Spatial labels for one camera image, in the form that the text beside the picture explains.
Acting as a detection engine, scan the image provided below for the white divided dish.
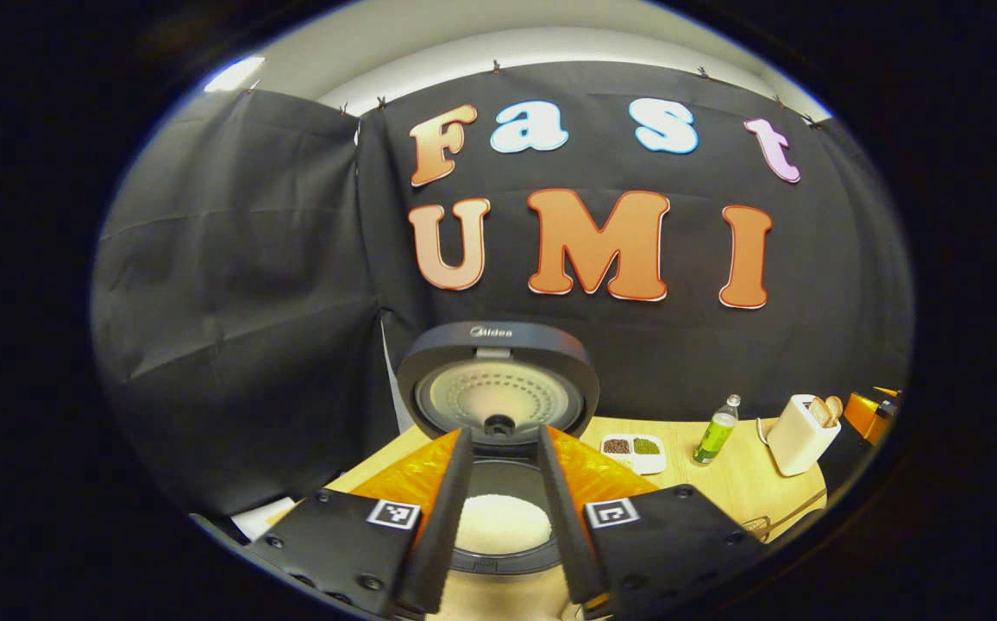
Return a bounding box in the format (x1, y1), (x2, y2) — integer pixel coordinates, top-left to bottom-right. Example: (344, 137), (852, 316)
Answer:
(599, 433), (668, 475)

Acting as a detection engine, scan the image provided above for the white toaster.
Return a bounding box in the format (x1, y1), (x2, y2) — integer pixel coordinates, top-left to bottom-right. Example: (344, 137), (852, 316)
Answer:
(766, 394), (842, 477)

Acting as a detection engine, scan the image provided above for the black rice cooker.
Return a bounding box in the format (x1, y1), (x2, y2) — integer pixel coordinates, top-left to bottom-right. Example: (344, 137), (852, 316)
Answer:
(397, 321), (600, 577)

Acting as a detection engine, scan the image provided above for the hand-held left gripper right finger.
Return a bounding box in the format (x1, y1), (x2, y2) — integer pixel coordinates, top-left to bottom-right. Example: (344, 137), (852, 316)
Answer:
(536, 423), (767, 620)

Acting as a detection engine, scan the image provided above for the green drink bottle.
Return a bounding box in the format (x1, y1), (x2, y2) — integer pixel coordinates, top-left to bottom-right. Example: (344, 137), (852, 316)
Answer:
(693, 394), (743, 467)

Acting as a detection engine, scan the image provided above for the ceiling light panel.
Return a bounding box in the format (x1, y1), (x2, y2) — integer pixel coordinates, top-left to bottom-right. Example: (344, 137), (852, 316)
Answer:
(204, 56), (266, 94)

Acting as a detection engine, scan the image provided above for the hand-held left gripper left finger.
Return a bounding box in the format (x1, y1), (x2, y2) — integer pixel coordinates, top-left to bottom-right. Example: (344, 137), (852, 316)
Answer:
(248, 427), (475, 618)

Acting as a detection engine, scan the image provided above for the white rice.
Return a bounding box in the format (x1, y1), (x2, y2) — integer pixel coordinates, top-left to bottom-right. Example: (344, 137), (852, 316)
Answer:
(455, 493), (551, 555)

